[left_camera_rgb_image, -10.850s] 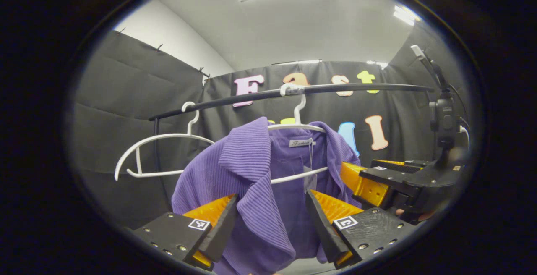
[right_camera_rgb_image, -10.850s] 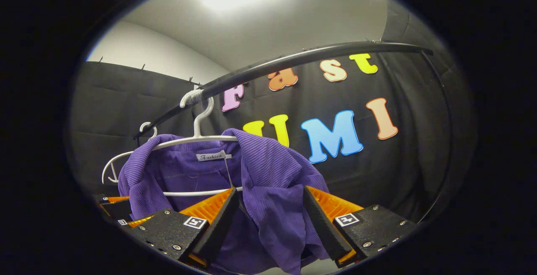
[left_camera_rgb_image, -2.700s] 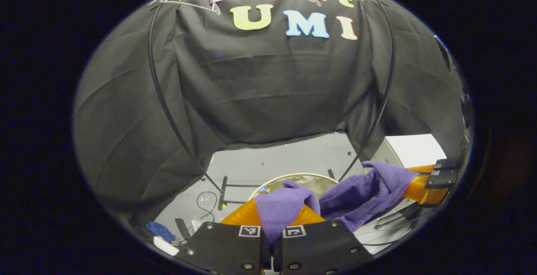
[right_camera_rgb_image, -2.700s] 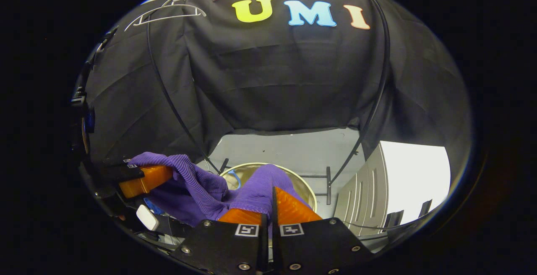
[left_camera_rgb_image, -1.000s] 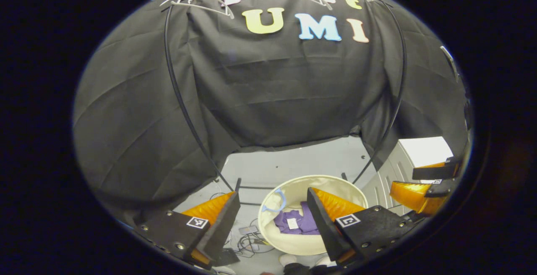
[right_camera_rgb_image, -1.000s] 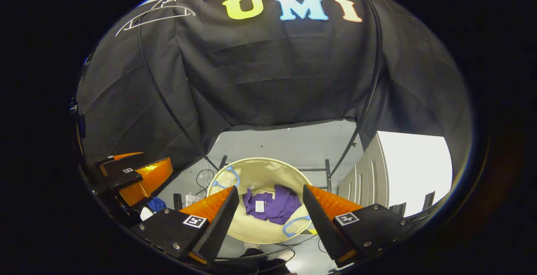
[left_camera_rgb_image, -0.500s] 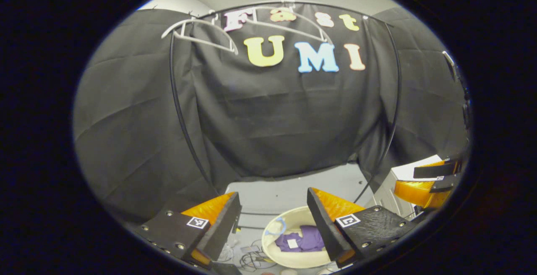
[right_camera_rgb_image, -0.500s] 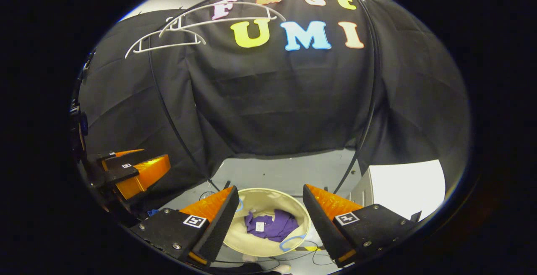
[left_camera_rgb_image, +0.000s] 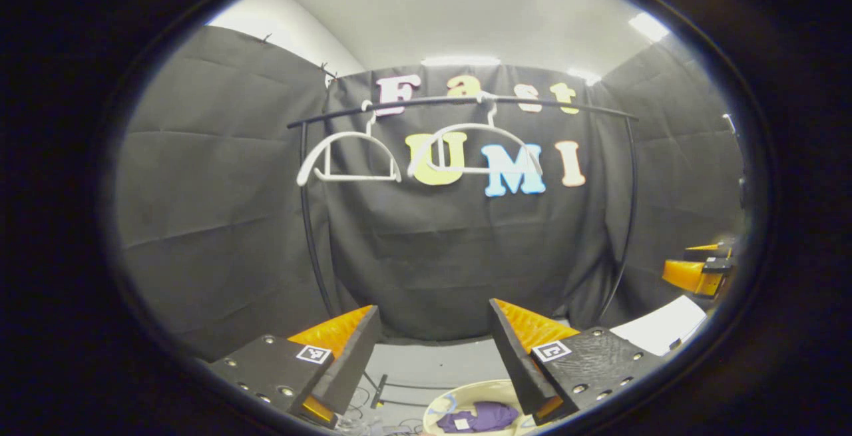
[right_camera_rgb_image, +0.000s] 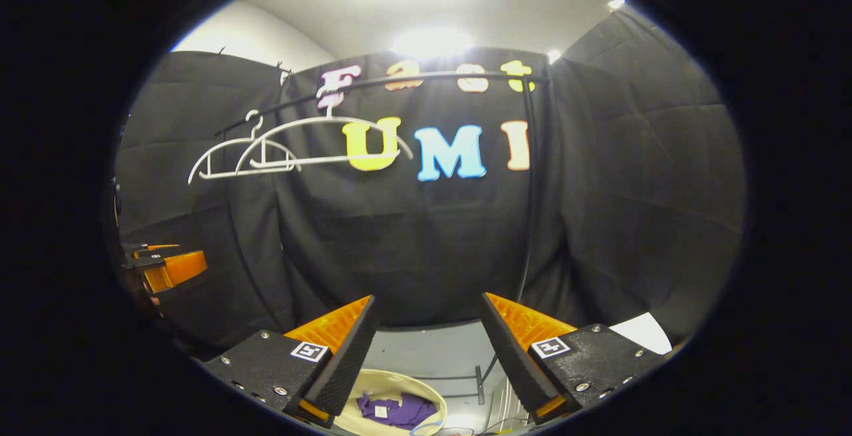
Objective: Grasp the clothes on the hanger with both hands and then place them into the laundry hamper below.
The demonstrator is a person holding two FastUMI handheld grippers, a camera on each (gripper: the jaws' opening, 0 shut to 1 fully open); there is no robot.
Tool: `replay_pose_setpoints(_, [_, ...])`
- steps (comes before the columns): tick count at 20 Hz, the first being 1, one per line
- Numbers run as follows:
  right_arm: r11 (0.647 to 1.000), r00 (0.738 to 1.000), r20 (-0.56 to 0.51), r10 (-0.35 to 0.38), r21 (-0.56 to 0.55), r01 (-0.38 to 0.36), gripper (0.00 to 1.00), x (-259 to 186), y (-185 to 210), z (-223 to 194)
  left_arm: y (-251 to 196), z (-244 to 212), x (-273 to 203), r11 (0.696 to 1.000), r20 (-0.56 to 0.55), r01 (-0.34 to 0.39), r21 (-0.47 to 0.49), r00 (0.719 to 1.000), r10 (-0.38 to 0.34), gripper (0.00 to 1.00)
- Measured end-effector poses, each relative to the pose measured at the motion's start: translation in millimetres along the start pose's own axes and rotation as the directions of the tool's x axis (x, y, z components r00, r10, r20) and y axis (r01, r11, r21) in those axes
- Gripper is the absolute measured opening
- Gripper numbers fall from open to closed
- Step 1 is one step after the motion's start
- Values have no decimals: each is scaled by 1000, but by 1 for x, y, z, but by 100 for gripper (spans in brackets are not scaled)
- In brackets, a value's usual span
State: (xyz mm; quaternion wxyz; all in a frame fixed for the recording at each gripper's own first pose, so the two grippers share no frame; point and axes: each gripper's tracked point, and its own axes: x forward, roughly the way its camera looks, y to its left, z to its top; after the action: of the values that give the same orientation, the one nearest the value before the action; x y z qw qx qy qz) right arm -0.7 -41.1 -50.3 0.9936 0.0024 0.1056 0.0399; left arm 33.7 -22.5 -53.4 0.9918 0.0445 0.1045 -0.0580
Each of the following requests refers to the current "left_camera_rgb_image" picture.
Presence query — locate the beige round laundry hamper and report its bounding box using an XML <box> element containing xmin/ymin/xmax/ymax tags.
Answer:
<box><xmin>423</xmin><ymin>379</ymin><xmax>533</xmax><ymax>436</ymax></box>

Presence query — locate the black backdrop cloth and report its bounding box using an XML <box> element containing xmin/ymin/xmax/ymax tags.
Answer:
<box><xmin>113</xmin><ymin>23</ymin><xmax>749</xmax><ymax>363</ymax></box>

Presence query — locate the purple corduroy jacket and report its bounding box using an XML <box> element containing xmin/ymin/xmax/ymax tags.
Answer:
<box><xmin>436</xmin><ymin>401</ymin><xmax>521</xmax><ymax>433</ymax></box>

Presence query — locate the white flat sheet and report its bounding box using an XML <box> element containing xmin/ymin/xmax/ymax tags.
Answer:
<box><xmin>609</xmin><ymin>295</ymin><xmax>708</xmax><ymax>357</ymax></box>

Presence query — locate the long ceiling light strip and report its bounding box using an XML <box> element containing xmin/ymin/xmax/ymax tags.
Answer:
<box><xmin>421</xmin><ymin>57</ymin><xmax>501</xmax><ymax>67</ymax></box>

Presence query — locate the white plastic clothes hanger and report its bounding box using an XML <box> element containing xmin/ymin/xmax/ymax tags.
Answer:
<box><xmin>296</xmin><ymin>100</ymin><xmax>403</xmax><ymax>187</ymax></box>
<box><xmin>406</xmin><ymin>93</ymin><xmax>545</xmax><ymax>180</ymax></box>

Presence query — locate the square ceiling light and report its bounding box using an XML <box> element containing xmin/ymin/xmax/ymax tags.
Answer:
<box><xmin>629</xmin><ymin>12</ymin><xmax>670</xmax><ymax>43</ymax></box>

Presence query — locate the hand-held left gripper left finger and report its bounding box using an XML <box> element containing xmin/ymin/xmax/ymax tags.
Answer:
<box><xmin>203</xmin><ymin>304</ymin><xmax>383</xmax><ymax>430</ymax></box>

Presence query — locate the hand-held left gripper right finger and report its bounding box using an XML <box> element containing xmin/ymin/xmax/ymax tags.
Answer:
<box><xmin>489</xmin><ymin>298</ymin><xmax>666</xmax><ymax>427</ymax></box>

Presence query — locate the black metal clothes rack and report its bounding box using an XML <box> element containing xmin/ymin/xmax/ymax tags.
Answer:
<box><xmin>286</xmin><ymin>93</ymin><xmax>641</xmax><ymax>410</ymax></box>

